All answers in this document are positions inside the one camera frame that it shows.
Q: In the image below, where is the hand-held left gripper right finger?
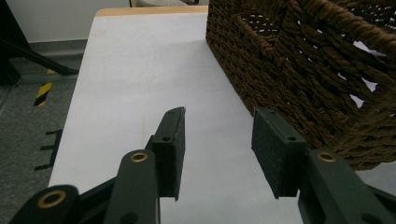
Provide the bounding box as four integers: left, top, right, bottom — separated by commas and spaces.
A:
250, 106, 309, 200

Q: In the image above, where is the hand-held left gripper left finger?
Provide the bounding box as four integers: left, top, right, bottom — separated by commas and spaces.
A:
145, 105, 187, 202

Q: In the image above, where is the brown woven basket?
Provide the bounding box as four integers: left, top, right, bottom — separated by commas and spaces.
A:
205, 0, 396, 172

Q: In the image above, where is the yellow black striped tape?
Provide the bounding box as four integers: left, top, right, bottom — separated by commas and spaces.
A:
33, 68, 56, 107

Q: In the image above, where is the black metal stand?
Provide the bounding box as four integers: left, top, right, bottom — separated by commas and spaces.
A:
0, 0, 79, 87

